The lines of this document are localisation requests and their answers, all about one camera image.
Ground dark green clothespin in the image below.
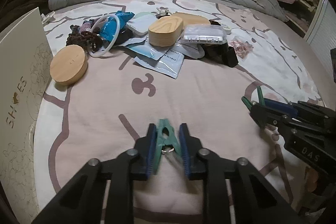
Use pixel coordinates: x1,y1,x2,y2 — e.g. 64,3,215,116
241,86,266,110

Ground black small box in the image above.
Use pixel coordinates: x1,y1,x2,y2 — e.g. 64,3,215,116
203,43,239,68

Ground light green clothespin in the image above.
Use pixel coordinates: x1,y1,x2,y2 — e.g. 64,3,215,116
153,119,182,174

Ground person's right hand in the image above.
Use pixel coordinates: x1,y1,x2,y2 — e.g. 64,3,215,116
306,167,319,193

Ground white louvered door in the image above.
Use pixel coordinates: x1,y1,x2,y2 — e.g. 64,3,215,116
304,0,335,79

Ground bag of pink bits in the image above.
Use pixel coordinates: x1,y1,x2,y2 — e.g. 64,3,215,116
228,41,253,59

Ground clear plastic pill case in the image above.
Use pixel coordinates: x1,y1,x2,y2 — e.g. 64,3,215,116
181,24,227,44

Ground clear zip pouch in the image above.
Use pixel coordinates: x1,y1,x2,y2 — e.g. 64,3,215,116
134,50,185,79

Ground oval wooden box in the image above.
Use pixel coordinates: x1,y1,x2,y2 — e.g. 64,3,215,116
148,16,183,47
172,12,210,27

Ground round wooden lid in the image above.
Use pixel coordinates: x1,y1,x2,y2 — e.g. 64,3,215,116
50,45,88,86

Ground white cardboard shoe box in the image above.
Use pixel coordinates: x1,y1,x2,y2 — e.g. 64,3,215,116
1,9,53,223

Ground white square compact case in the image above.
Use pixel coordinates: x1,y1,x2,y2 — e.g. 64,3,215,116
126,12,157,36

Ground dark brown crochet bundle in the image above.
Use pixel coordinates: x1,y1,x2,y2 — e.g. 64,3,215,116
66,19,103,53

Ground blue foil packet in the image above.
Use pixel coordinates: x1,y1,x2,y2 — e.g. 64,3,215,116
100,11,135,42

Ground dark brown folded blanket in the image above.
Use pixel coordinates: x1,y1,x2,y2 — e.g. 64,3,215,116
1,0,50,31

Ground white silicone ring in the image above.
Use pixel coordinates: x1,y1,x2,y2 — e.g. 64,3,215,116
89,13,121,59

